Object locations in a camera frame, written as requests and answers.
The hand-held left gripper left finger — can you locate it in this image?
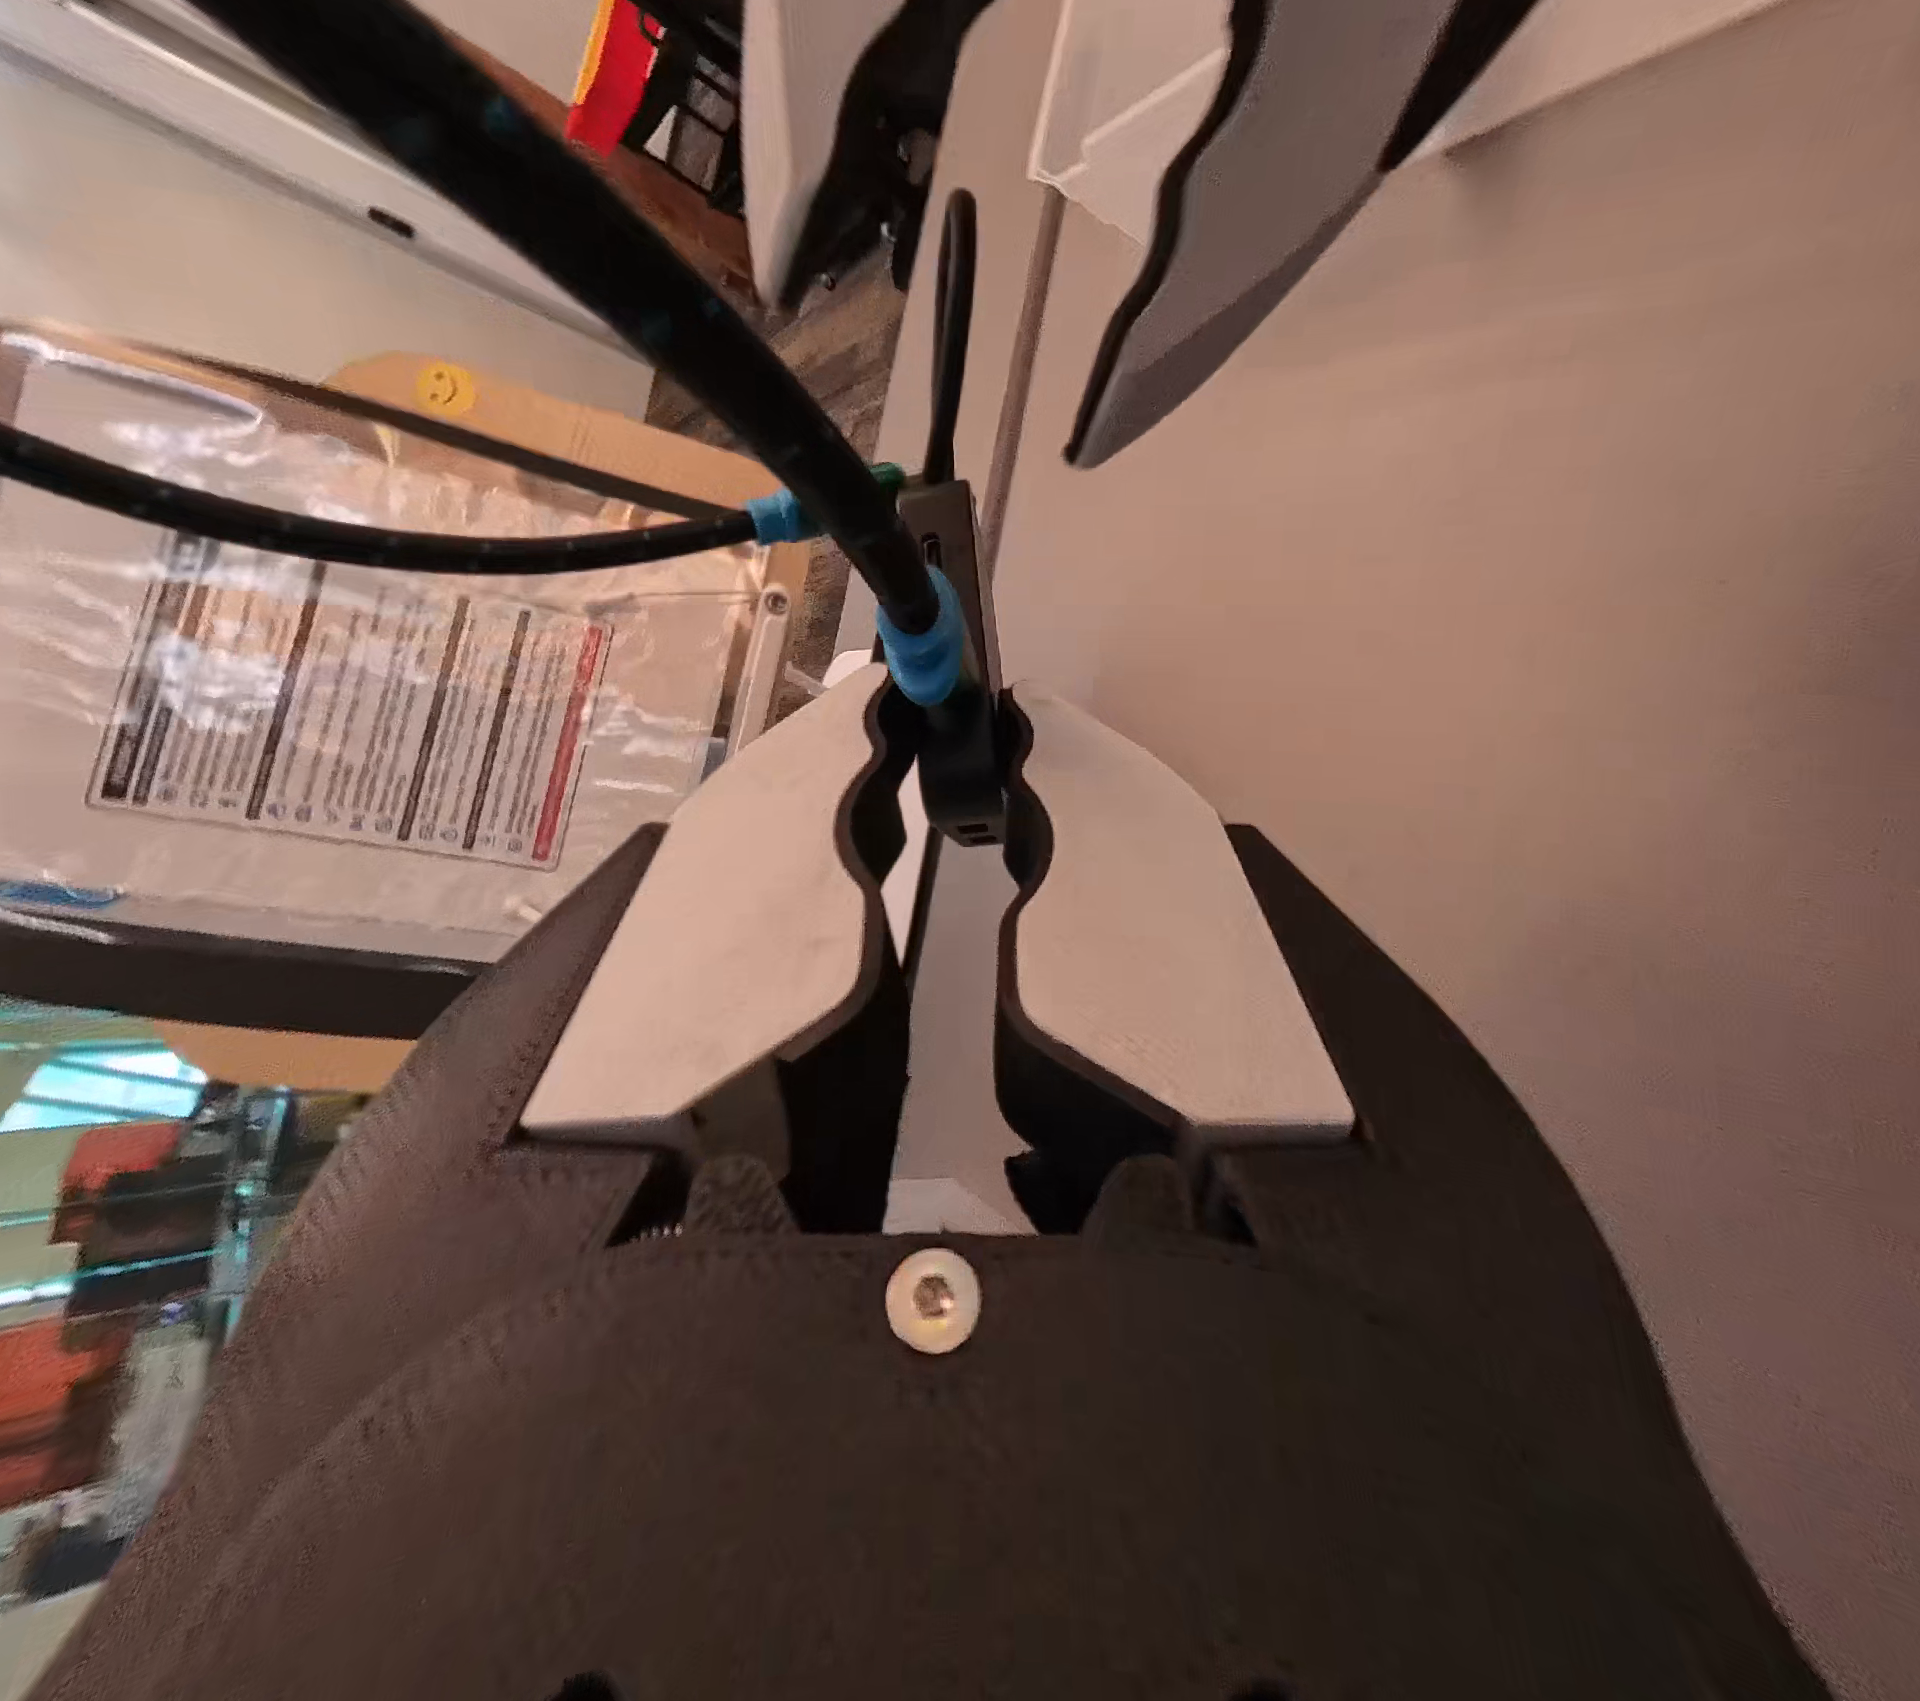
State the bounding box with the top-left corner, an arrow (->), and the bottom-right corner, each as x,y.
516,662 -> 913,1233

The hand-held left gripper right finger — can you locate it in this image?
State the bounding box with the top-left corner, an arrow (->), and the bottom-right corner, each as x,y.
991,684 -> 1359,1233

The clear acrylic box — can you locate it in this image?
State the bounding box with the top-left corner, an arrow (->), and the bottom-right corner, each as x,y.
1025,0 -> 1920,232

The black usb hub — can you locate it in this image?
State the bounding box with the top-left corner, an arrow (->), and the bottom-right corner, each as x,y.
893,478 -> 1010,851

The black hub cable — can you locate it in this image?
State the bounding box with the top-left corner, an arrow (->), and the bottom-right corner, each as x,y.
917,187 -> 982,488

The red and yellow bin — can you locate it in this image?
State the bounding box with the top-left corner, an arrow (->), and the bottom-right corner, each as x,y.
563,0 -> 666,158

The white door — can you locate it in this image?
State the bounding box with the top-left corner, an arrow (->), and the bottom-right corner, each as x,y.
0,0 -> 662,382

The black wire cart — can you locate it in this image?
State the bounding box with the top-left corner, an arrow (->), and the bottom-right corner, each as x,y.
636,6 -> 752,218

